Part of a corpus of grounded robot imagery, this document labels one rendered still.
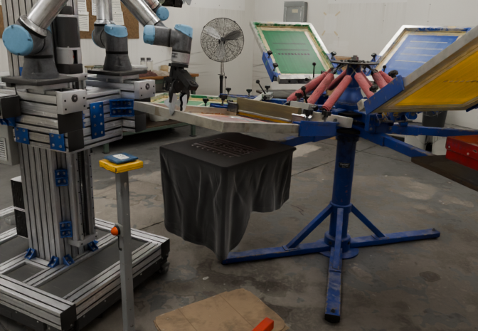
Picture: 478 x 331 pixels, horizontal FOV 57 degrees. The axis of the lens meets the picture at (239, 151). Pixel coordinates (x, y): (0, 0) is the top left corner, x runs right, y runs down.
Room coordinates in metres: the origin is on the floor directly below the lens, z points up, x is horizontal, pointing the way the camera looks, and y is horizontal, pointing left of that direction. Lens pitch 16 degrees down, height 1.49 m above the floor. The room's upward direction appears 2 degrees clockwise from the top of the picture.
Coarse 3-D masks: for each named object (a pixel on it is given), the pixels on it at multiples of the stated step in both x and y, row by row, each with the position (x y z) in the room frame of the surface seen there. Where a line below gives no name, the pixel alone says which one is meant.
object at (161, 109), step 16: (160, 112) 1.82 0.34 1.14; (176, 112) 1.75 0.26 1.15; (192, 112) 2.17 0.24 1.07; (208, 112) 2.25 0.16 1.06; (224, 112) 2.34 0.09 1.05; (208, 128) 1.61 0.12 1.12; (224, 128) 1.57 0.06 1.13; (240, 128) 1.63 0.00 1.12; (256, 128) 1.70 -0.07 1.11; (272, 128) 1.78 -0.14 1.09; (288, 128) 1.85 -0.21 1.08
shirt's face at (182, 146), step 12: (228, 132) 2.28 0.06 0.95; (168, 144) 2.01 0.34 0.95; (180, 144) 2.02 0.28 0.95; (252, 144) 2.06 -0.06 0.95; (264, 144) 2.06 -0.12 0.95; (276, 144) 2.07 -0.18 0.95; (192, 156) 1.82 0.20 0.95; (204, 156) 1.83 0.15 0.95; (216, 156) 1.83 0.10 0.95; (240, 156) 1.84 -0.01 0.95; (252, 156) 1.85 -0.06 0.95
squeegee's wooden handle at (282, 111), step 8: (240, 104) 2.31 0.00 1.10; (248, 104) 2.27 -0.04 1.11; (256, 104) 2.23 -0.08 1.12; (264, 104) 2.20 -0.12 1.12; (272, 104) 2.16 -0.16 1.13; (256, 112) 2.22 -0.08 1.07; (264, 112) 2.19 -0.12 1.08; (272, 112) 2.15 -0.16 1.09; (280, 112) 2.12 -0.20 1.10; (288, 112) 2.09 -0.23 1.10; (296, 112) 2.06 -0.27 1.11
